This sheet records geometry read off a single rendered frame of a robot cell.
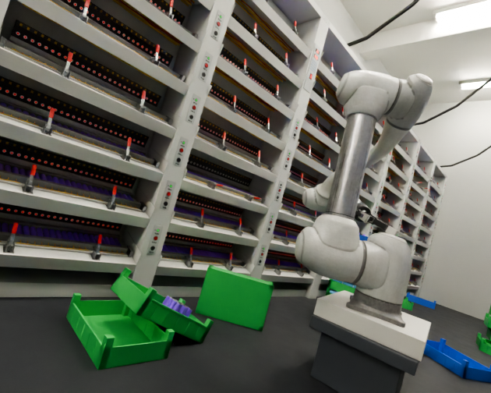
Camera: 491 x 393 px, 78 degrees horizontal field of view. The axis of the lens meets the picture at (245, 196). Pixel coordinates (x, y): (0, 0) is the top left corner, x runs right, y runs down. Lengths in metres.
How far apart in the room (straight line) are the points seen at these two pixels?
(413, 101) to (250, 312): 1.04
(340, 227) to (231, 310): 0.62
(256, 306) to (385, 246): 0.60
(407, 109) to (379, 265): 0.56
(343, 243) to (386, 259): 0.15
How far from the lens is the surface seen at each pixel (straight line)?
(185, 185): 1.37
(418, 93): 1.26
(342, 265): 1.06
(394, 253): 1.12
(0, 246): 1.23
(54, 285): 1.30
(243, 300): 1.38
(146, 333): 1.12
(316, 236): 1.05
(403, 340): 1.08
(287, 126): 1.85
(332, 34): 2.27
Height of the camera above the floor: 0.47
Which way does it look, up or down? 3 degrees up
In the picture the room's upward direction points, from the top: 16 degrees clockwise
